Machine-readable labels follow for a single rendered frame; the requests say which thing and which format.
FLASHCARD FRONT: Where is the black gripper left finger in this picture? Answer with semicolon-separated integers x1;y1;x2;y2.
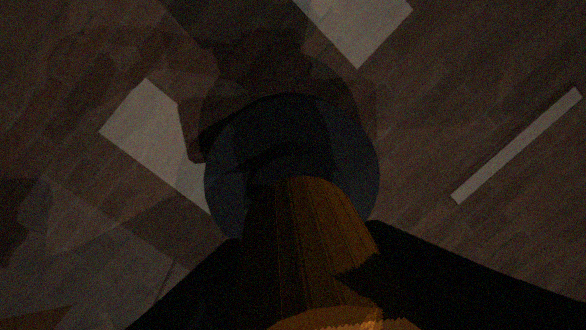
125;238;241;330

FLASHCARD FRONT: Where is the orange ribbed knob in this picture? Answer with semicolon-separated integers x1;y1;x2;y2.
228;175;428;330

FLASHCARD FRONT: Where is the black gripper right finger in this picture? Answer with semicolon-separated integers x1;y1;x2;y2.
365;220;586;330

